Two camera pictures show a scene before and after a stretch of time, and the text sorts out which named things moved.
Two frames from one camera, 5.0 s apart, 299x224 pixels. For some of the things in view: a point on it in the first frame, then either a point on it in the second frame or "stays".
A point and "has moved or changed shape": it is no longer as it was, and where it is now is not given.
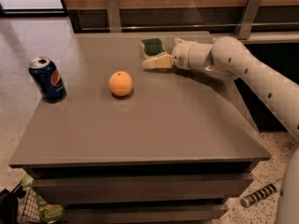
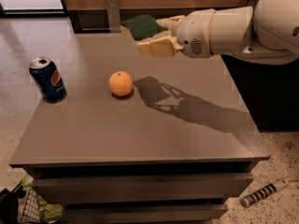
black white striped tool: x=262 y=193 stays
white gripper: x=179 y=55 → x=193 y=34
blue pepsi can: x=48 y=79 stays
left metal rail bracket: x=113 y=14 stays
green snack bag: x=48 y=212 stays
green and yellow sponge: x=152 y=47 has moved or changed shape
